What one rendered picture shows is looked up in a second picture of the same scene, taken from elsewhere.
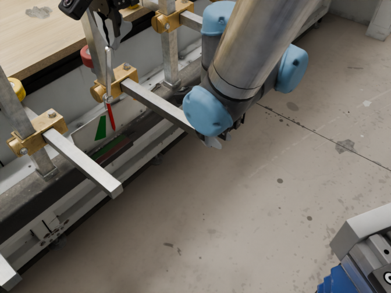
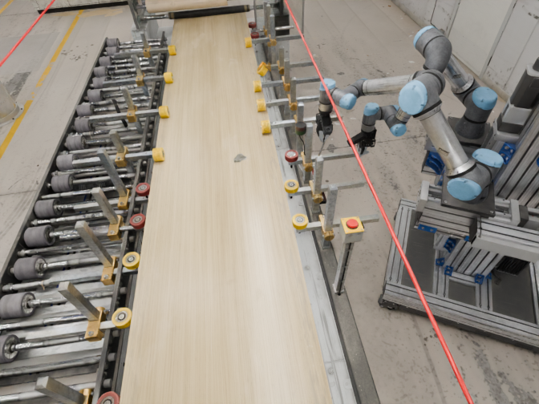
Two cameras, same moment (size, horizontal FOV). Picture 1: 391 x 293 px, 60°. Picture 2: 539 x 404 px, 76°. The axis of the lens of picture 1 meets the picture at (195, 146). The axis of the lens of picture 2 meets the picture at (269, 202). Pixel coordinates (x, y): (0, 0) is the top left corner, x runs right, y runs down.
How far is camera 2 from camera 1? 1.70 m
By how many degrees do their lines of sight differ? 29
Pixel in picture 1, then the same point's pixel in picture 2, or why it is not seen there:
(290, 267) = (368, 206)
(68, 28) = (263, 155)
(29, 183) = (315, 218)
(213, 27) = (374, 111)
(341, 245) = (428, 145)
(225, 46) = not seen: hidden behind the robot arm
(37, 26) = (250, 163)
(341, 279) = (434, 153)
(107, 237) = not seen: hidden behind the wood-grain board
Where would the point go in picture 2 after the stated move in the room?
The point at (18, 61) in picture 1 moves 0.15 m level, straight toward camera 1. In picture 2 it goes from (274, 175) to (301, 178)
